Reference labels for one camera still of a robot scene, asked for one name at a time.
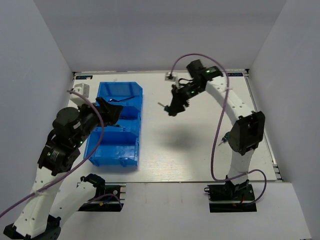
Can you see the right table logo sticker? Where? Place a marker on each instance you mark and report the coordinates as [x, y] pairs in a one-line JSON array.
[[235, 74]]

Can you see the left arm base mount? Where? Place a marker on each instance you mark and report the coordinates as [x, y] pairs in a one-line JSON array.
[[110, 198]]

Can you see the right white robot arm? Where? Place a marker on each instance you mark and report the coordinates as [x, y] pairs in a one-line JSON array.
[[247, 125]]

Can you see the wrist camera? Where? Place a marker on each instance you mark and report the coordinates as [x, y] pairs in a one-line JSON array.
[[172, 77], [81, 89]]

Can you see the table logo sticker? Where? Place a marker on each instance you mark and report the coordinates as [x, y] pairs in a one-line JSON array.
[[235, 74], [83, 77]]

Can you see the green stubby phillips screwdriver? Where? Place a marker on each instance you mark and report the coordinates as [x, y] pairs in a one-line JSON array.
[[224, 139]]

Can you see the brown hex key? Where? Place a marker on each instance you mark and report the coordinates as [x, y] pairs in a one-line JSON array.
[[114, 100], [126, 99]]

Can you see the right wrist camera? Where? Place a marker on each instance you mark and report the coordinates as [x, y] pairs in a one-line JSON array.
[[172, 77]]

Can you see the blue plastic compartment bin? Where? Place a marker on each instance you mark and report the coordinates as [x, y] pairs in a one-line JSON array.
[[121, 146]]

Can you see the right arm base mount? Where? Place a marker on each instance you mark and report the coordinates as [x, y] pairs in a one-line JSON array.
[[220, 201]]

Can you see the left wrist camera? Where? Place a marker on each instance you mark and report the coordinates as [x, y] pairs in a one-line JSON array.
[[81, 89]]

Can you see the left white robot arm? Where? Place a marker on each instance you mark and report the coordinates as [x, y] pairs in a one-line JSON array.
[[38, 221]]

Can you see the black green precision screwdriver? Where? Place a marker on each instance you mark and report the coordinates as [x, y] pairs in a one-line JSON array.
[[119, 126]]

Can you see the green orange stubby screwdriver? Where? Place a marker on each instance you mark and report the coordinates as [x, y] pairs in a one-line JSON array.
[[162, 105]]

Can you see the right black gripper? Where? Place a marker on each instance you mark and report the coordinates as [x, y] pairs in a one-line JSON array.
[[177, 101]]

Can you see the left table logo sticker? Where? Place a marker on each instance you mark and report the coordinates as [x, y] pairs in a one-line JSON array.
[[83, 77]]

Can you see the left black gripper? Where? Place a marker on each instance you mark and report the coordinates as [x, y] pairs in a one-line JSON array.
[[111, 113]]

